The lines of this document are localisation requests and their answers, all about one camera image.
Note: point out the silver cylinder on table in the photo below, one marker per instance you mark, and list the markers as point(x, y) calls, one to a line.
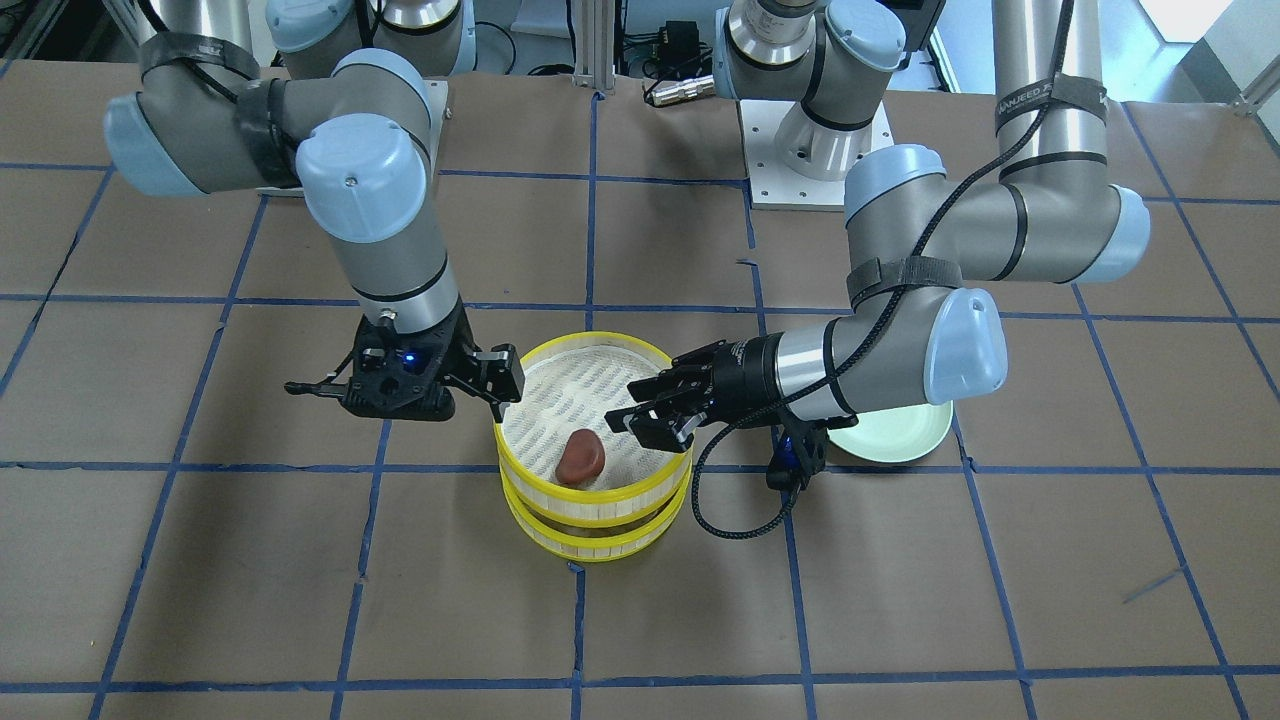
point(678, 91)

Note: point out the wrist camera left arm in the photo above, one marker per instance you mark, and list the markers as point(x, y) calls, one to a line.
point(799, 454)

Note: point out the light green plate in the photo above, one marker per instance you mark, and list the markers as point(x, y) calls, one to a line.
point(900, 434)

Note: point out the yellow steamer basket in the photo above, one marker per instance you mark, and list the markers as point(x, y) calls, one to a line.
point(594, 544)
point(570, 384)

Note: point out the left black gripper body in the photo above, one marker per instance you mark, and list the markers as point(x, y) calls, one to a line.
point(746, 372)

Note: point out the aluminium frame post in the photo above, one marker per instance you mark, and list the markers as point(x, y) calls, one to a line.
point(594, 35)

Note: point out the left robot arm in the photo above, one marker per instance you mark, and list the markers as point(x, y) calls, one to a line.
point(922, 329)

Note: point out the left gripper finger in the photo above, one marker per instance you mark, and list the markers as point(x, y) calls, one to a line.
point(668, 431)
point(687, 374)

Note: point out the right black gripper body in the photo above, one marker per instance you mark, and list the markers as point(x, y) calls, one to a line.
point(452, 351)

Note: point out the brown steamed bun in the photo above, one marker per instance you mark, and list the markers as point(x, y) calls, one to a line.
point(582, 460)

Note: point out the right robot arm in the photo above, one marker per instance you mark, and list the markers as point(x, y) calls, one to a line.
point(350, 128)

